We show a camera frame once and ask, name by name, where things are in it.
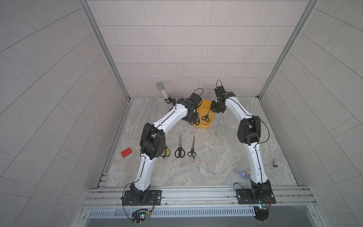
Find circuit board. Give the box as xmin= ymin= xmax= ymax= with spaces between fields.
xmin=253 ymin=204 xmax=270 ymax=223
xmin=131 ymin=209 xmax=151 ymax=225

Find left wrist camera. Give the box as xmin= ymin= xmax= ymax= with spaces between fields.
xmin=189 ymin=93 xmax=202 ymax=109

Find purple toy figure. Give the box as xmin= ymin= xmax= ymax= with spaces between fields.
xmin=234 ymin=168 xmax=251 ymax=179

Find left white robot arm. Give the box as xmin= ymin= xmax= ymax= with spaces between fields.
xmin=130 ymin=94 xmax=202 ymax=203

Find red block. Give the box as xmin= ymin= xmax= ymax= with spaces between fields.
xmin=121 ymin=148 xmax=132 ymax=158

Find small metal knob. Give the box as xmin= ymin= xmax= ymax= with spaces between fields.
xmin=273 ymin=159 xmax=278 ymax=168

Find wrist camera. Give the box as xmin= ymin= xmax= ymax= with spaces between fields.
xmin=189 ymin=93 xmax=202 ymax=109
xmin=214 ymin=86 xmax=226 ymax=99

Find right circuit board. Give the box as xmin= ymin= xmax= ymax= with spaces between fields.
xmin=253 ymin=204 xmax=270 ymax=223

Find small silver blade scissors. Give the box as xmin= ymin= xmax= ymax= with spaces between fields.
xmin=201 ymin=110 xmax=210 ymax=123

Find black yellow handled scissors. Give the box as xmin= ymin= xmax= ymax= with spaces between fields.
xmin=161 ymin=147 xmax=171 ymax=158

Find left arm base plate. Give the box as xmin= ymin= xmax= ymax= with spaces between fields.
xmin=121 ymin=190 xmax=163 ymax=206

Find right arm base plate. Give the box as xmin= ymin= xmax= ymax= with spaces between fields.
xmin=235 ymin=189 xmax=276 ymax=205

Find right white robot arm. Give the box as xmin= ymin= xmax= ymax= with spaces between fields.
xmin=211 ymin=87 xmax=272 ymax=201

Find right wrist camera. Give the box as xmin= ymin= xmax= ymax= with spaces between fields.
xmin=214 ymin=86 xmax=226 ymax=99

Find yellow plastic storage box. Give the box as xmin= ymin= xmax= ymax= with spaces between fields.
xmin=193 ymin=99 xmax=214 ymax=129

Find large silver blade black scissors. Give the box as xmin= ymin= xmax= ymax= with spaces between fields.
xmin=175 ymin=135 xmax=185 ymax=158

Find aluminium front rail frame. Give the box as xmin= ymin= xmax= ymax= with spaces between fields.
xmin=80 ymin=185 xmax=317 ymax=209

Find left circuit board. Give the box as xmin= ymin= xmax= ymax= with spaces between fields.
xmin=131 ymin=209 xmax=151 ymax=225

